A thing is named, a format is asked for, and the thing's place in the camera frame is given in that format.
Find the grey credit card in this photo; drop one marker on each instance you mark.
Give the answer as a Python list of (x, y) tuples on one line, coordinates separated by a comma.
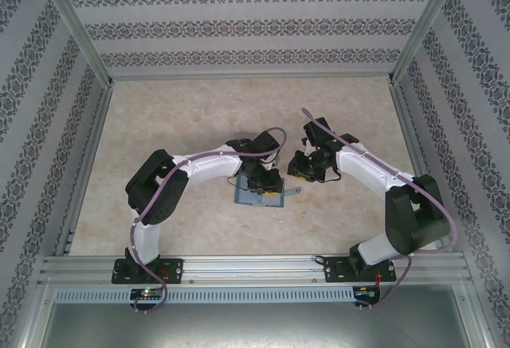
[(273, 200)]

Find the blue card holder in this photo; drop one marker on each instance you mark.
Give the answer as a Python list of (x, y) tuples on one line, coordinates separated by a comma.
[(241, 194)]

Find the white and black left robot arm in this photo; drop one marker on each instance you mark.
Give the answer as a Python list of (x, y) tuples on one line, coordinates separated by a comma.
[(211, 166)]

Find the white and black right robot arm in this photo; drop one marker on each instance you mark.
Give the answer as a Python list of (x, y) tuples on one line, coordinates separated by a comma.
[(370, 169)]

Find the grey metal front panel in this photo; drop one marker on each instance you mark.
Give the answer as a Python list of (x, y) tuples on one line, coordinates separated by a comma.
[(255, 328)]

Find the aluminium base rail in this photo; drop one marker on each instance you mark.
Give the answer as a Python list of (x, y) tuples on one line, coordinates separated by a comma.
[(255, 268)]

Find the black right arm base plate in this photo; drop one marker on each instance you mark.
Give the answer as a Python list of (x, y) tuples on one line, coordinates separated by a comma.
[(332, 270)]

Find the aluminium side rail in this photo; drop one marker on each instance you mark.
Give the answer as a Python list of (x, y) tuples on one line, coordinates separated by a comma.
[(420, 165), (85, 165)]

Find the aluminium rear rail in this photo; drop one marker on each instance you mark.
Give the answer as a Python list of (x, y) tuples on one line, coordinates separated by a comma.
[(251, 76)]

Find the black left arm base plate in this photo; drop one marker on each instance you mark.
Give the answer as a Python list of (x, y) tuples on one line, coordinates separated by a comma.
[(175, 270)]

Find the aluminium frame post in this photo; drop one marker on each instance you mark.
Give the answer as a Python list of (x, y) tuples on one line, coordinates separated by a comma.
[(75, 25), (426, 25)]

